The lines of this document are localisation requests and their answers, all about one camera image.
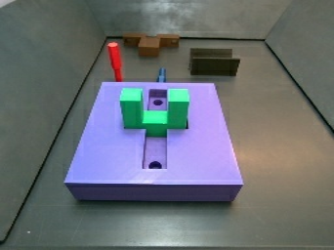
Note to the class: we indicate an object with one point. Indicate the black angle fixture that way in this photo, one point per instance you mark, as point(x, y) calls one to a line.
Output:
point(213, 62)

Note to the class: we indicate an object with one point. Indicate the brown T-shaped block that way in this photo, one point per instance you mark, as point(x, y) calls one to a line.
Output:
point(151, 44)

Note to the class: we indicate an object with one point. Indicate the green U-shaped block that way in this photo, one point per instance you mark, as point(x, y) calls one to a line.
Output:
point(155, 121)

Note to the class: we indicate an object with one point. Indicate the red peg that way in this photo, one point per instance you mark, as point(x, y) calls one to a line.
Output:
point(114, 52)

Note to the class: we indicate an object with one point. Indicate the purple base block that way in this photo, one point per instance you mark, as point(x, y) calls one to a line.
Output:
point(198, 171)

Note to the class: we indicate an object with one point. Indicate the blue peg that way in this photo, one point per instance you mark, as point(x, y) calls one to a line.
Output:
point(161, 75)

